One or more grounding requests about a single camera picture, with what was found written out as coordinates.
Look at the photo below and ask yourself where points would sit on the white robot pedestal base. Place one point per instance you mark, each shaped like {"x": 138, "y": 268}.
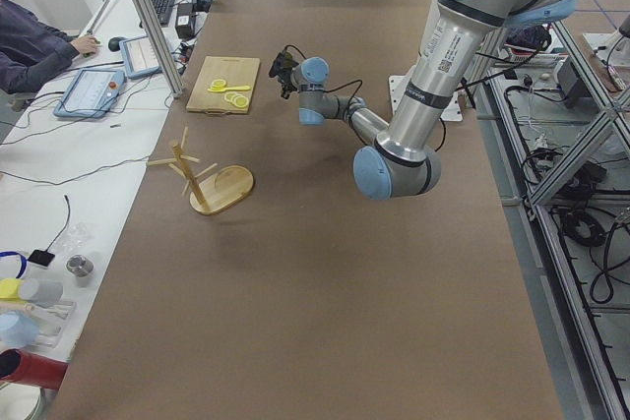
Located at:
{"x": 397, "y": 85}

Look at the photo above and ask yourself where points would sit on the red cylinder bottle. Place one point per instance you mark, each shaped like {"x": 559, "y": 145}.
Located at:
{"x": 22, "y": 367}

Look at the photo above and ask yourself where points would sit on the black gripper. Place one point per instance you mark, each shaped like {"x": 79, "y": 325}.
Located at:
{"x": 286, "y": 79}

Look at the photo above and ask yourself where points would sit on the light blue cup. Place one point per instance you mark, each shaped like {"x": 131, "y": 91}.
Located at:
{"x": 18, "y": 330}

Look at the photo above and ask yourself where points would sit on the yellow cup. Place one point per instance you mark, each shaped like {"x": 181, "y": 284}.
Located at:
{"x": 9, "y": 288}

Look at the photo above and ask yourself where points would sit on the black computer mouse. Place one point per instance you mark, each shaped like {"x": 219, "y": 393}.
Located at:
{"x": 115, "y": 42}

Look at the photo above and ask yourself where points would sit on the black power adapter box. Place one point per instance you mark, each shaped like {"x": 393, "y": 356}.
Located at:
{"x": 185, "y": 23}

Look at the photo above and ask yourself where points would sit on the blue teach pendant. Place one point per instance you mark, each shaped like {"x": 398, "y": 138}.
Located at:
{"x": 139, "y": 58}
{"x": 91, "y": 94}

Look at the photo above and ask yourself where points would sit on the grey cup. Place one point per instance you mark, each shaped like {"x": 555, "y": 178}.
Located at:
{"x": 42, "y": 292}

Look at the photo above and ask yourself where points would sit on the bamboo cutting board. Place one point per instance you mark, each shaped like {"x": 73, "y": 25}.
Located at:
{"x": 237, "y": 71}

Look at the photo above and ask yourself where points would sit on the person in dark sweater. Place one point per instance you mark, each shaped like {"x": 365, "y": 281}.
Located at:
{"x": 32, "y": 52}

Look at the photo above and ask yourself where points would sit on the wooden mug tree rack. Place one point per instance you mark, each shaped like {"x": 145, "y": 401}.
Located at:
{"x": 209, "y": 192}

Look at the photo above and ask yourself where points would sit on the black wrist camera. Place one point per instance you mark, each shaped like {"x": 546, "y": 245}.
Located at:
{"x": 282, "y": 66}

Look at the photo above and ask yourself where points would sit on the far blue teach pendant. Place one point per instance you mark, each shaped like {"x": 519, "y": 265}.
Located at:
{"x": 139, "y": 58}

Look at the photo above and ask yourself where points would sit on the small black square pad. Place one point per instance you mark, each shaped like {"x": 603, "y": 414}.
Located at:
{"x": 41, "y": 258}

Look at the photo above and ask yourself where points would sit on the lemon slice top right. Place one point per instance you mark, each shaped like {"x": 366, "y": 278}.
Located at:
{"x": 218, "y": 85}

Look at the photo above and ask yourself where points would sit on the near blue teach pendant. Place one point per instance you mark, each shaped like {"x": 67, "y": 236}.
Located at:
{"x": 91, "y": 94}

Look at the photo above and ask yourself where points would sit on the aluminium frame post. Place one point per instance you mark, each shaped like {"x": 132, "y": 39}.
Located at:
{"x": 149, "y": 19}

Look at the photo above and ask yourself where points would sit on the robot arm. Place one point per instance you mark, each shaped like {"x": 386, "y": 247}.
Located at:
{"x": 396, "y": 160}

